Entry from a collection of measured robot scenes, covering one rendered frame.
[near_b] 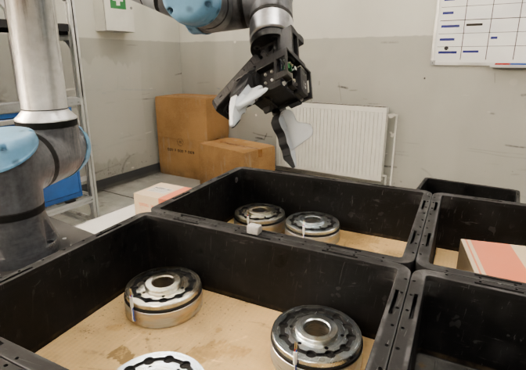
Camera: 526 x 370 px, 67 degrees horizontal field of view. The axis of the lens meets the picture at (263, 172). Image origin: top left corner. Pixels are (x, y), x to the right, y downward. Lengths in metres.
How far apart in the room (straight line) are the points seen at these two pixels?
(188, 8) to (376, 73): 2.95
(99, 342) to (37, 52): 0.56
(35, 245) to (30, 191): 0.10
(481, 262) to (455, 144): 2.84
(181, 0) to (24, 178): 0.41
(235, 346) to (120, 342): 0.14
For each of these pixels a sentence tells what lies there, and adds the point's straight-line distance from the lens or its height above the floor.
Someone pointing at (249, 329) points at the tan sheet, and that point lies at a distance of 0.54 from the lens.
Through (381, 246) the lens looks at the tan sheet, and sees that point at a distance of 0.77.
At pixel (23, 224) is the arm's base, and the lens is 0.83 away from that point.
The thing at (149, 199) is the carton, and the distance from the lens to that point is 1.21.
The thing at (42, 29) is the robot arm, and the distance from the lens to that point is 0.90.
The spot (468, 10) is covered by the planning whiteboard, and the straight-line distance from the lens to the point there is 3.36.
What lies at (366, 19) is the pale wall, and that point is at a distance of 3.53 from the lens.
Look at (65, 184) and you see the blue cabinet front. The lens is 2.71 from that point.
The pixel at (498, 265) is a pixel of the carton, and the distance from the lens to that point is 0.60.
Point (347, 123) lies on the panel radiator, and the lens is 3.46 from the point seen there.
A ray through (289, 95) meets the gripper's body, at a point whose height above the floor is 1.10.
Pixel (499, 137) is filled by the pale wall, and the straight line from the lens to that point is 3.39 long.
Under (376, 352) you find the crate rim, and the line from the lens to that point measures 0.37.
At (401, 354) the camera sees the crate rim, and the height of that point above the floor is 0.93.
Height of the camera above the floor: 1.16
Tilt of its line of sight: 16 degrees down
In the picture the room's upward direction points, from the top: straight up
